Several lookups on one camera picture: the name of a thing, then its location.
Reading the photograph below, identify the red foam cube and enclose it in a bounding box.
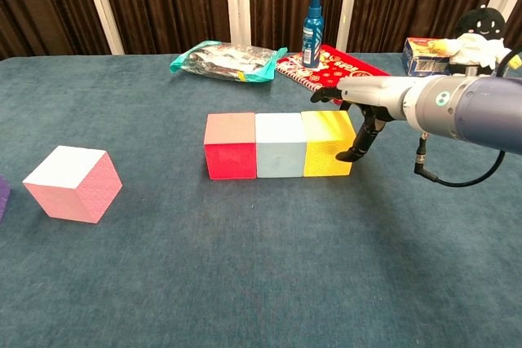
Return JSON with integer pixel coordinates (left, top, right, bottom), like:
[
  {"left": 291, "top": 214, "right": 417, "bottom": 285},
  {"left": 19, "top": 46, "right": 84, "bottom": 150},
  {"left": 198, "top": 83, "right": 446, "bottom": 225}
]
[{"left": 203, "top": 112, "right": 258, "bottom": 180}]

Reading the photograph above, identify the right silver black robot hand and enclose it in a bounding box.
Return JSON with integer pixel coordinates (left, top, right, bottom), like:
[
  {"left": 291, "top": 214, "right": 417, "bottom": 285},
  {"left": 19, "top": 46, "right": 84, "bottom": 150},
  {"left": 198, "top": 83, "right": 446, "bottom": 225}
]
[{"left": 310, "top": 75, "right": 413, "bottom": 164}]

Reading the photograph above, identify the blue and orange carton box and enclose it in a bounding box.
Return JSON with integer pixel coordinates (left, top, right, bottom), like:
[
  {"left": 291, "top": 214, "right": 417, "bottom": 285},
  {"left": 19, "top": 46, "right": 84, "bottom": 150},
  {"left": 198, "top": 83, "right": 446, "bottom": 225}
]
[{"left": 401, "top": 37, "right": 453, "bottom": 77}]

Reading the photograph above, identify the teal snack packet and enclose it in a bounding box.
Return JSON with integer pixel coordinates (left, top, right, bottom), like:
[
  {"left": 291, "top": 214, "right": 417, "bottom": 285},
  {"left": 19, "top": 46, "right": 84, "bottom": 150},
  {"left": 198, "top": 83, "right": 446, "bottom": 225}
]
[{"left": 169, "top": 40, "right": 289, "bottom": 84}]

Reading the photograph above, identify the light blue foam cube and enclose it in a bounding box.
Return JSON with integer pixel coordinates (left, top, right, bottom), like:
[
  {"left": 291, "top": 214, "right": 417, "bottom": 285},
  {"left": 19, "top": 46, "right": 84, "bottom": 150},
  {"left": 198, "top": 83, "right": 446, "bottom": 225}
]
[{"left": 254, "top": 112, "right": 307, "bottom": 179}]

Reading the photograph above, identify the purple foam cube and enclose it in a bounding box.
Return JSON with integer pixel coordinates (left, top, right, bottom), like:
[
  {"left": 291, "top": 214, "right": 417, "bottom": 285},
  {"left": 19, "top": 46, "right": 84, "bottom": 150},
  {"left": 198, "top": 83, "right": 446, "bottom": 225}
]
[{"left": 0, "top": 175, "right": 12, "bottom": 222}]

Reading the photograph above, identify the yellow foam cube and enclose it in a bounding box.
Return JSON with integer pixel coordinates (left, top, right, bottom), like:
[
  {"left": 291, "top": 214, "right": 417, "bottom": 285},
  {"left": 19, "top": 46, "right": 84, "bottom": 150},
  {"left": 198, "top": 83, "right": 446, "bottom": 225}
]
[{"left": 300, "top": 109, "right": 356, "bottom": 178}]

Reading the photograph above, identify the red spiral notebook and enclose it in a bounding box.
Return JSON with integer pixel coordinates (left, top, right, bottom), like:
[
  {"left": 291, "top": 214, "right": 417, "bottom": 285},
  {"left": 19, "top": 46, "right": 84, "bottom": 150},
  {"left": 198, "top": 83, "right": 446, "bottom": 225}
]
[{"left": 276, "top": 43, "right": 393, "bottom": 96}]

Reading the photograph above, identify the pink foam cube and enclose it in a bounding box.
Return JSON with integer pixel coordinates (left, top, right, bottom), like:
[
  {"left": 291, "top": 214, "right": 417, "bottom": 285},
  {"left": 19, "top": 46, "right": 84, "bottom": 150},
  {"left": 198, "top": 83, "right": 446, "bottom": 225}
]
[{"left": 22, "top": 144, "right": 123, "bottom": 225}]

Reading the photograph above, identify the blue spray bottle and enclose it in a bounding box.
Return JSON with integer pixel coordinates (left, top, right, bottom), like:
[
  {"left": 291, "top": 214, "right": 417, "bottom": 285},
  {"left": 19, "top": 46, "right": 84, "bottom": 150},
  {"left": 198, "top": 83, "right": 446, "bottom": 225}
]
[{"left": 302, "top": 0, "right": 325, "bottom": 69}]

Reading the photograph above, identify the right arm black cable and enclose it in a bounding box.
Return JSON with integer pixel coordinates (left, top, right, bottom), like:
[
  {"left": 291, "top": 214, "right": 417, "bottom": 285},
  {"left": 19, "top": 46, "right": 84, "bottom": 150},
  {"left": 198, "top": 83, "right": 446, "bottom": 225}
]
[{"left": 414, "top": 48, "right": 522, "bottom": 188}]

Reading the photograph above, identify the teal felt table cover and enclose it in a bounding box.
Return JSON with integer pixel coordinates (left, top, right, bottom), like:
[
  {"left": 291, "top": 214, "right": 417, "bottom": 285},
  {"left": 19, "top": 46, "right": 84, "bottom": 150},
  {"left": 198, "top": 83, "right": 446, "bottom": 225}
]
[{"left": 0, "top": 52, "right": 522, "bottom": 348}]

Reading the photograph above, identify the black plush doll white shirt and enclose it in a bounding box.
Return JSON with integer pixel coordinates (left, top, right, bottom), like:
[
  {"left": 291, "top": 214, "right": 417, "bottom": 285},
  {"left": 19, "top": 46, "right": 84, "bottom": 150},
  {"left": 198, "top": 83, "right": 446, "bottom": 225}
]
[{"left": 431, "top": 4, "right": 522, "bottom": 78}]

